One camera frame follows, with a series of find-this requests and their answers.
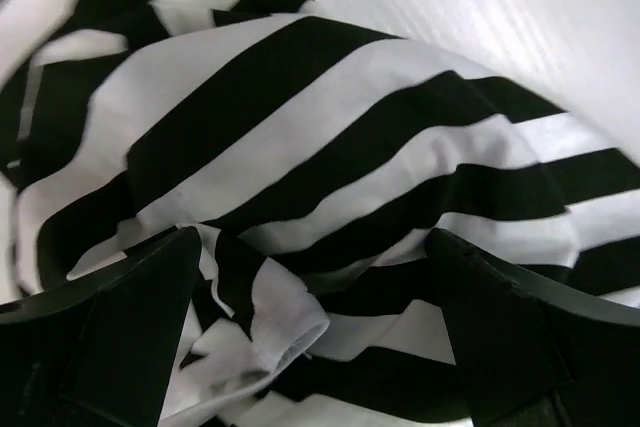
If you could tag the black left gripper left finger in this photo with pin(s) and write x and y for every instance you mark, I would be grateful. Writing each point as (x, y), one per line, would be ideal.
(99, 350)

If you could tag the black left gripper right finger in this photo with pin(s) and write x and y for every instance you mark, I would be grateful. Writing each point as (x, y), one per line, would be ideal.
(532, 351)

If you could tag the black white striped tank top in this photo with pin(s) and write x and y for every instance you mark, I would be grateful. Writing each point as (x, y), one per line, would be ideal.
(313, 157)

